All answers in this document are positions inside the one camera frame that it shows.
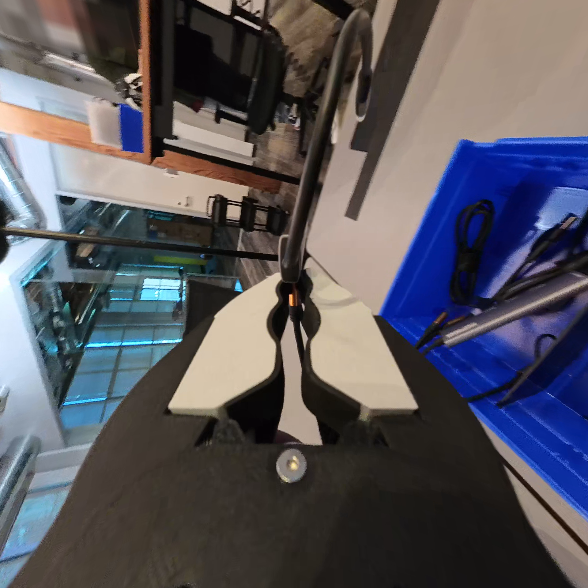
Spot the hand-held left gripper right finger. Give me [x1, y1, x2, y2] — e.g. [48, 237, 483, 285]
[299, 269, 420, 444]

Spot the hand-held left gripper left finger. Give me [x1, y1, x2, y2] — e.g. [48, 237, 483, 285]
[168, 274, 286, 444]

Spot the orange-plug usb-c cable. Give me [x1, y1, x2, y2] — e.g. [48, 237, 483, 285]
[287, 284, 308, 370]

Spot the blue plastic bin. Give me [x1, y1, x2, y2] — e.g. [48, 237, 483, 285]
[379, 138, 588, 517]

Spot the black hub tail cable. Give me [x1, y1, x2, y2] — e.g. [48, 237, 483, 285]
[281, 8, 375, 282]

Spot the silver usb hub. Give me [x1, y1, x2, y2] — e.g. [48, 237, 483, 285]
[441, 270, 588, 352]

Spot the black rolling cart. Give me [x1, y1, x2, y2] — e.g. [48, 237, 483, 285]
[206, 194, 286, 236]

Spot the black tripod pole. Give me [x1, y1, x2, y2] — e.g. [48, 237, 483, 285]
[0, 224, 280, 263]

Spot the white and blue box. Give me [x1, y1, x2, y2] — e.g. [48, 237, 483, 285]
[86, 98, 147, 153]

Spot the black swivel office chair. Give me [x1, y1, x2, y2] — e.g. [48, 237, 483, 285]
[213, 25, 288, 137]

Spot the black usb-a cable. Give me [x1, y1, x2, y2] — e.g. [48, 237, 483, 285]
[501, 215, 580, 299]

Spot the metal ventilation duct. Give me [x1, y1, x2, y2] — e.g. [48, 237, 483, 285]
[0, 135, 49, 232]

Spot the brown wooden desk frame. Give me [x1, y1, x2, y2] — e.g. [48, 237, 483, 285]
[0, 0, 282, 194]

